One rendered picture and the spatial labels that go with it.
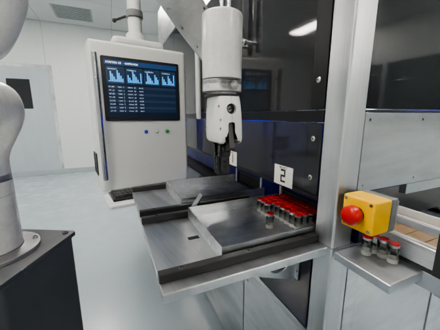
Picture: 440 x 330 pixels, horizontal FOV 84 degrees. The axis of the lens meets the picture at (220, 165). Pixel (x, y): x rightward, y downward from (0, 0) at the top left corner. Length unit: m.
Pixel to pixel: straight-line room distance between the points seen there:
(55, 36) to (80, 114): 1.49
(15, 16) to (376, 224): 0.84
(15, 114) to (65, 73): 5.27
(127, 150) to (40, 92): 4.77
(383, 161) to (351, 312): 0.42
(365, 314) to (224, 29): 0.83
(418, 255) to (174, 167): 1.19
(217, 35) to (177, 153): 1.04
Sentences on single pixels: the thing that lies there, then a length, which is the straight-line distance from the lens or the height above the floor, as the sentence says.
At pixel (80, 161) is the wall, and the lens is 6.05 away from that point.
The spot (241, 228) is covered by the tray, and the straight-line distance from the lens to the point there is 0.72.
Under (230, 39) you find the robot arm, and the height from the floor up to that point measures 1.34.
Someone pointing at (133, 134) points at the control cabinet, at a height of 1.10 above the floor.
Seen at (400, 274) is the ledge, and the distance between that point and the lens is 0.65.
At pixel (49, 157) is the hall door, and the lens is 6.11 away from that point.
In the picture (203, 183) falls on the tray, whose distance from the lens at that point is 1.15.
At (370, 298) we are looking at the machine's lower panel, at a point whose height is 0.68.
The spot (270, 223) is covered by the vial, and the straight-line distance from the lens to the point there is 0.72.
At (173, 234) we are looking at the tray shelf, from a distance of 0.70.
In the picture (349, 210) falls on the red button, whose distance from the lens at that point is 0.56.
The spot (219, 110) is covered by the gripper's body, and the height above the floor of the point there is 1.21.
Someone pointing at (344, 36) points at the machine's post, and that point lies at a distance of 0.63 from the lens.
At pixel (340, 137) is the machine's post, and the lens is 0.60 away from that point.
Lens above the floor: 1.20
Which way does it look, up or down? 11 degrees down
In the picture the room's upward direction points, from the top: straight up
